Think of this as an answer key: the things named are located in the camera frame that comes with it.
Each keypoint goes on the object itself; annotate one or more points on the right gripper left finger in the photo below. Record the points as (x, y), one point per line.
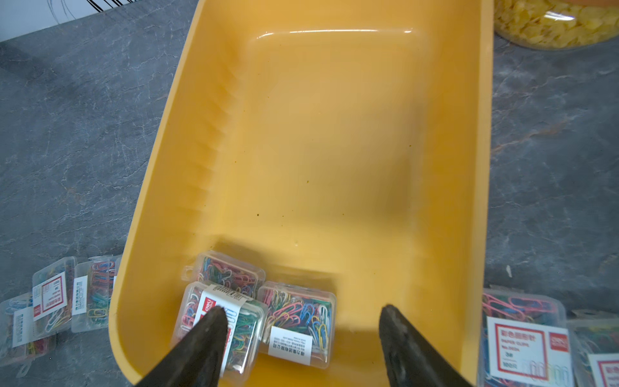
(197, 359)

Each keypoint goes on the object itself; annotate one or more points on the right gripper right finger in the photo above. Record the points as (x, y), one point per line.
(410, 359)

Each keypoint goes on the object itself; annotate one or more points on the paper clip box table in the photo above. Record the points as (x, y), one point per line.
(594, 339)
(93, 288)

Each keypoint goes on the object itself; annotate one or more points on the yellow plastic tray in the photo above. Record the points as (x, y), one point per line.
(338, 145)

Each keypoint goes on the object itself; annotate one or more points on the clear paper clip box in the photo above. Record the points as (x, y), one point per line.
(300, 324)

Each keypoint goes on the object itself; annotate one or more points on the red lid corn jar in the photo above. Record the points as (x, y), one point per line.
(556, 25)

